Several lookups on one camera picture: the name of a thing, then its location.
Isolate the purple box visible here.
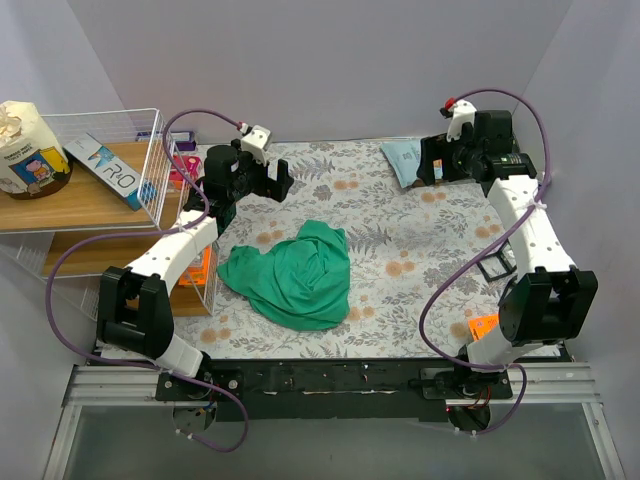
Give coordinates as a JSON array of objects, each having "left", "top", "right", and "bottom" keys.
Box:
[{"left": 171, "top": 131, "right": 197, "bottom": 152}]

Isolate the aluminium rail frame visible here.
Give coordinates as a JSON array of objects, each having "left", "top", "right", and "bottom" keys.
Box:
[{"left": 45, "top": 359, "right": 624, "bottom": 479}]

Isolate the light blue snack bag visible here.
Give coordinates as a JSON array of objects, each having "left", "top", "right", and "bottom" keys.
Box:
[{"left": 381, "top": 140, "right": 424, "bottom": 188}]

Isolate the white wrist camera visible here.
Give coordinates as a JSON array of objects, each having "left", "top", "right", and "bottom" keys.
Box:
[
  {"left": 239, "top": 122, "right": 272, "bottom": 166},
  {"left": 440, "top": 97, "right": 477, "bottom": 142}
]

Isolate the orange box under shelf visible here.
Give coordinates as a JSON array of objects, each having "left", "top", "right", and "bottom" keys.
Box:
[{"left": 178, "top": 246, "right": 211, "bottom": 286}]

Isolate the black plastic frame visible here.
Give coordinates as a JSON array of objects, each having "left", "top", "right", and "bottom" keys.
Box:
[{"left": 477, "top": 241, "right": 516, "bottom": 283}]

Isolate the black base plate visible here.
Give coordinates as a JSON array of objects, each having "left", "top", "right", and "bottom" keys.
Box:
[{"left": 155, "top": 358, "right": 513, "bottom": 422}]

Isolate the floral table mat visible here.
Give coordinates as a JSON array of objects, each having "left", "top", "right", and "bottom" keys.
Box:
[{"left": 175, "top": 142, "right": 504, "bottom": 359}]

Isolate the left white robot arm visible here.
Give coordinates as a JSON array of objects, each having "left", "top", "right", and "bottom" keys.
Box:
[{"left": 97, "top": 141, "right": 294, "bottom": 400}]

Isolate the wooden shelf unit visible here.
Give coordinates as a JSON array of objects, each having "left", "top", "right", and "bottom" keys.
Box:
[{"left": 1, "top": 141, "right": 187, "bottom": 319}]

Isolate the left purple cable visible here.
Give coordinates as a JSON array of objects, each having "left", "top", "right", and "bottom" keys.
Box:
[{"left": 45, "top": 108, "right": 250, "bottom": 453}]

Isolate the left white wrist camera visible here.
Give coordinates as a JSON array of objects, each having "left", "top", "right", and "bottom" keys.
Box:
[{"left": 239, "top": 122, "right": 272, "bottom": 166}]

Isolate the white blue toothpaste box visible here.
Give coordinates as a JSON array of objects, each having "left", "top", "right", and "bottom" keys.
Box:
[{"left": 63, "top": 133, "right": 157, "bottom": 211}]

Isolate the green garment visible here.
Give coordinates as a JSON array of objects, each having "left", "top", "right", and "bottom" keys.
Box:
[{"left": 217, "top": 220, "right": 350, "bottom": 332}]

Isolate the white wire basket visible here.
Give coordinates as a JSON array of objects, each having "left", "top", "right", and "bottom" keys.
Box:
[{"left": 41, "top": 109, "right": 215, "bottom": 317}]

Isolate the pink box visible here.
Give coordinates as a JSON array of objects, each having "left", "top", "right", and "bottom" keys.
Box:
[{"left": 168, "top": 154, "right": 203, "bottom": 192}]

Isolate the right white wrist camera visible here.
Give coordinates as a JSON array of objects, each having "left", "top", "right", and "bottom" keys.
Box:
[{"left": 440, "top": 97, "right": 477, "bottom": 142}]

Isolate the orange box right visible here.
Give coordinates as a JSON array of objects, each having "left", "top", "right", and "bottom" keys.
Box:
[{"left": 468, "top": 314, "right": 499, "bottom": 341}]

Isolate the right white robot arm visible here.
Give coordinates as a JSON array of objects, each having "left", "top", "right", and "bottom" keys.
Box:
[{"left": 419, "top": 100, "right": 598, "bottom": 398}]

